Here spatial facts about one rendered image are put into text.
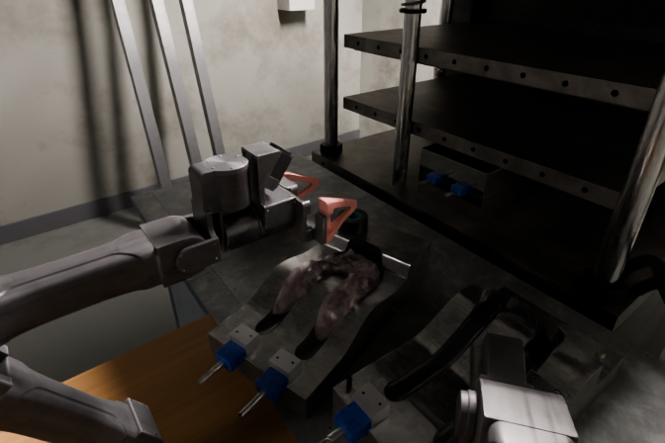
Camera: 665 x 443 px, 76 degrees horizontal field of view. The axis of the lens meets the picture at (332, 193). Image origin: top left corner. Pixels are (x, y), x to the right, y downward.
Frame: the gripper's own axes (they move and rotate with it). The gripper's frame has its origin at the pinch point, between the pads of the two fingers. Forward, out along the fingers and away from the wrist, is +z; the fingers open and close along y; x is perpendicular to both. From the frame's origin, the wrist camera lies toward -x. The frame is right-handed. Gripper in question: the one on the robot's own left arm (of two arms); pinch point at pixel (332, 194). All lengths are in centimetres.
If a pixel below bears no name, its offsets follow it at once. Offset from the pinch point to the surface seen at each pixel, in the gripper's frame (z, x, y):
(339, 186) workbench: 53, 39, 62
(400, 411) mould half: -1.0, 30.8, -19.6
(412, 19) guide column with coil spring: 71, -20, 50
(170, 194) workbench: 1, 40, 95
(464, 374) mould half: 13.5, 31.0, -21.3
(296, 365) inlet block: -8.7, 31.8, -1.3
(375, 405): -4.9, 28.2, -17.8
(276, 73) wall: 142, 39, 253
